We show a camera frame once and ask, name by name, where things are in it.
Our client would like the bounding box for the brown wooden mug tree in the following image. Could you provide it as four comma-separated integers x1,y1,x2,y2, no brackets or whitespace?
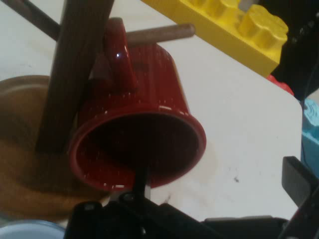
0,0,196,218

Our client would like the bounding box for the small red toy block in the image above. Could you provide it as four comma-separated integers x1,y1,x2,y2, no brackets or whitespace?
267,74,295,97

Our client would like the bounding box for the light blue toy block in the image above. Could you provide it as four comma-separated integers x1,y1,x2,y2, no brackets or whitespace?
301,98,319,176

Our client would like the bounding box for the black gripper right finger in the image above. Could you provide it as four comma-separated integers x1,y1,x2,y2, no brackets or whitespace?
276,155,319,239

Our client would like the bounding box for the dark black equipment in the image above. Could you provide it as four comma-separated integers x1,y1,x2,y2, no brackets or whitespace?
270,0,319,102

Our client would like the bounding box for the large yellow toy block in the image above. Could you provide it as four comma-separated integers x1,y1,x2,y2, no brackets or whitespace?
142,0,290,78

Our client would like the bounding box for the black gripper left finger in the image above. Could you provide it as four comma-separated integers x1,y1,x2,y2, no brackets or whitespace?
66,164,226,239

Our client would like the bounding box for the red speckled enamel mug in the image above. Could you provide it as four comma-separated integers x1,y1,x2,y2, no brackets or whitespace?
67,17,207,192

